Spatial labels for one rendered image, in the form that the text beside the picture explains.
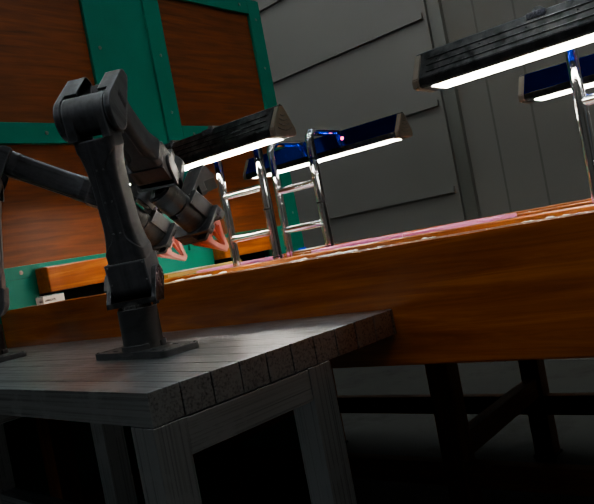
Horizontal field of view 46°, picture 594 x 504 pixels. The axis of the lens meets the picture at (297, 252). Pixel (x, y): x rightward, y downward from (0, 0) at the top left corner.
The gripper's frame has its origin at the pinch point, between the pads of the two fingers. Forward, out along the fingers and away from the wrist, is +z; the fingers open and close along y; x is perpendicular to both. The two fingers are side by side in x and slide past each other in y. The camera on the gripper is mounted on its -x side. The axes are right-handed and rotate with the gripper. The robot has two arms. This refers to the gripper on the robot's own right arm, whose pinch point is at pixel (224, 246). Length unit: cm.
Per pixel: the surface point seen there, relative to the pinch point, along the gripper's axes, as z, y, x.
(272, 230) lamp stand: 24.8, 15.6, -25.1
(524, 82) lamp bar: 38, -44, -69
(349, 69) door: 116, 101, -221
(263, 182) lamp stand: 16.4, 15.4, -34.8
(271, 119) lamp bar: -4.1, -5.2, -31.2
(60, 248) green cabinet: 1, 73, -14
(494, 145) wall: 155, 27, -172
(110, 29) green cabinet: -19, 72, -86
